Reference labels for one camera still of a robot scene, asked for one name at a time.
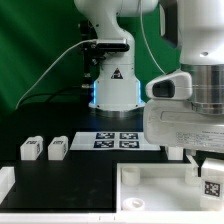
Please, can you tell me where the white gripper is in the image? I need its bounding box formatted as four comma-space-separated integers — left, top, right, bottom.
143, 100, 224, 177

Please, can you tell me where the white square tabletop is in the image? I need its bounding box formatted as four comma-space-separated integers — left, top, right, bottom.
116, 163, 215, 212

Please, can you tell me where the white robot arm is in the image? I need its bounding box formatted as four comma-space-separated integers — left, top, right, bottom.
74, 0, 224, 153

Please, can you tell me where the white sheet with AprilTags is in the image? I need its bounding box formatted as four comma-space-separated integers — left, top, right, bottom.
70, 131, 160, 151

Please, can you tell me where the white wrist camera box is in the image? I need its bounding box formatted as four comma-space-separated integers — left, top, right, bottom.
145, 69, 193, 100

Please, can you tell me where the black cable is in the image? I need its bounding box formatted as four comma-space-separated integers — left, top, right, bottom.
19, 87, 84, 106

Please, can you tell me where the grey cable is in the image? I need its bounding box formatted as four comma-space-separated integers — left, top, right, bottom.
15, 39, 98, 110

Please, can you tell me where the white left obstacle wall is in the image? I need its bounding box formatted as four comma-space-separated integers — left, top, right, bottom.
0, 167, 15, 204

